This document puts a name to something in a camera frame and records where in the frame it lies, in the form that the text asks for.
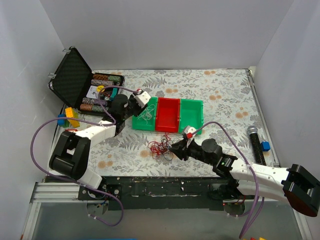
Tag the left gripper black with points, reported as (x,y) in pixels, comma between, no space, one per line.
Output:
(139,108)

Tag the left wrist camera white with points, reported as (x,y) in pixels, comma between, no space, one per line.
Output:
(142,98)

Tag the yellow poker dealer chip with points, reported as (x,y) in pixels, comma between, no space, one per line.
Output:
(99,88)

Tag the yellow toy brick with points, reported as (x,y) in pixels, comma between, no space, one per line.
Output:
(71,113)

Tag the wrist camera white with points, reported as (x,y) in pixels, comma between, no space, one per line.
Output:
(188,132)
(142,98)

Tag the red white toy brick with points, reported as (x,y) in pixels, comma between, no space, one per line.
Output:
(71,130)

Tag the black poker chip case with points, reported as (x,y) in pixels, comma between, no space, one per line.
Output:
(77,86)

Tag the green toy brick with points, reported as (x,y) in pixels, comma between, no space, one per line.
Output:
(66,124)

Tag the green plastic bin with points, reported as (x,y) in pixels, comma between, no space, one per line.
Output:
(147,119)
(191,114)

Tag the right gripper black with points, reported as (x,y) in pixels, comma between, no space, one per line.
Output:
(184,148)

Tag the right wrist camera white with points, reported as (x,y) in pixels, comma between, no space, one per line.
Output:
(188,132)

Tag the black microphone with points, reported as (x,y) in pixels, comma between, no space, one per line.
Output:
(252,133)

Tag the red plastic bin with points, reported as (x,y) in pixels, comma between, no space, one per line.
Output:
(167,115)

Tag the small blue toy brick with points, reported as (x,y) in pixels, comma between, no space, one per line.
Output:
(265,146)

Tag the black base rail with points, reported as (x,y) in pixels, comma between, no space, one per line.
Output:
(144,192)

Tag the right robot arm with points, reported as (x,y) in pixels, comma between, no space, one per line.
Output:
(293,185)

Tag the green plastic bin left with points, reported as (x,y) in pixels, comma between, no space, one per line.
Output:
(147,119)

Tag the green plastic bin right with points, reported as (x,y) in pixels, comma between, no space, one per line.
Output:
(191,114)

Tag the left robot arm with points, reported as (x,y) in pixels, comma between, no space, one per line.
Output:
(72,151)

